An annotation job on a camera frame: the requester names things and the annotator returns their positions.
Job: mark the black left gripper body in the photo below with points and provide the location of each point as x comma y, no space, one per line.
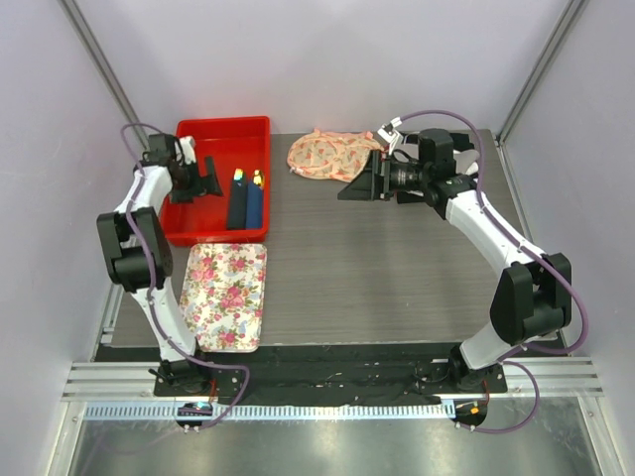
186,188

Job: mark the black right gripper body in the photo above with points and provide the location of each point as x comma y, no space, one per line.
383,168

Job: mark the dark navy paper napkin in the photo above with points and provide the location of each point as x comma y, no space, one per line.
237,205

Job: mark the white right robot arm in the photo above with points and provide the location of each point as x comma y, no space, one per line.
530,300

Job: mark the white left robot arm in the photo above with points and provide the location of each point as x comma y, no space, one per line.
138,256

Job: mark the orange patterned cloth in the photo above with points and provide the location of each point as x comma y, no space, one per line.
331,155

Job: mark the red plastic bin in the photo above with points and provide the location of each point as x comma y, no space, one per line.
234,143

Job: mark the grey cloth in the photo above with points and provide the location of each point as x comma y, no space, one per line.
467,162

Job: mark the black cloth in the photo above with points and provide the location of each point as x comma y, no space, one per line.
461,141

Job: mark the floral rectangular tray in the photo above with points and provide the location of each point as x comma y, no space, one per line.
223,296

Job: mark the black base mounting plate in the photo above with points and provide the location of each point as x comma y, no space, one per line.
379,374

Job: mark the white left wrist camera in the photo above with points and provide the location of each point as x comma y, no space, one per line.
186,148

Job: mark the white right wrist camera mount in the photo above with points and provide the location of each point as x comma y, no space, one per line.
389,135

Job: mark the white slotted cable duct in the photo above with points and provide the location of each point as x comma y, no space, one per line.
189,412

